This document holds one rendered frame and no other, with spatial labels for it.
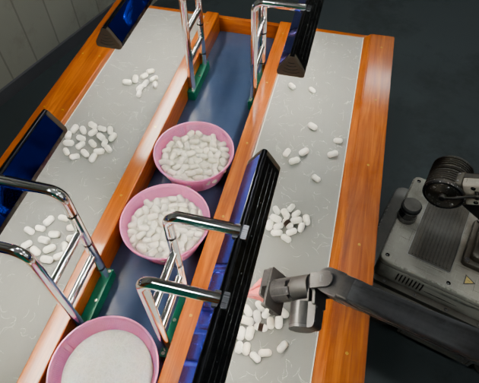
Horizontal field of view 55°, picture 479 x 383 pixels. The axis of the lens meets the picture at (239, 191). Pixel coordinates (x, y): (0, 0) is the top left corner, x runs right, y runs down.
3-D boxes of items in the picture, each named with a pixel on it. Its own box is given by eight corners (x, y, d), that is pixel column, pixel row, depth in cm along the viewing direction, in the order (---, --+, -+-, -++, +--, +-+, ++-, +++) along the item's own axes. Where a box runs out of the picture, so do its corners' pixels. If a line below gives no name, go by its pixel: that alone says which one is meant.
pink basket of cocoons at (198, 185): (242, 147, 165) (242, 128, 158) (223, 207, 150) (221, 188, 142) (172, 134, 170) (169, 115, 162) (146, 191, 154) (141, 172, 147)
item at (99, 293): (116, 275, 136) (70, 182, 100) (87, 341, 124) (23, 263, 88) (58, 261, 139) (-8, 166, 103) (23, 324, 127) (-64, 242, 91)
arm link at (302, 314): (350, 283, 105) (333, 270, 100) (349, 334, 100) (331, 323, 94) (304, 287, 112) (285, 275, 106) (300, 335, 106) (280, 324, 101)
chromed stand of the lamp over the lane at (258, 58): (305, 83, 186) (319, -25, 150) (296, 118, 174) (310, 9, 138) (258, 76, 188) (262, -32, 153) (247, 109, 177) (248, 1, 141)
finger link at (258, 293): (235, 297, 115) (264, 293, 109) (242, 272, 119) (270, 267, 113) (252, 309, 118) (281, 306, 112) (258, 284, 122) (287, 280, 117)
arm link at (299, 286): (324, 277, 108) (310, 269, 104) (322, 307, 104) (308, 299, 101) (299, 281, 112) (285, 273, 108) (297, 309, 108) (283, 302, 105)
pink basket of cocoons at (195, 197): (208, 197, 152) (206, 179, 145) (215, 269, 137) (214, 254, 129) (126, 205, 151) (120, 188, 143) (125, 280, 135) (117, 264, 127)
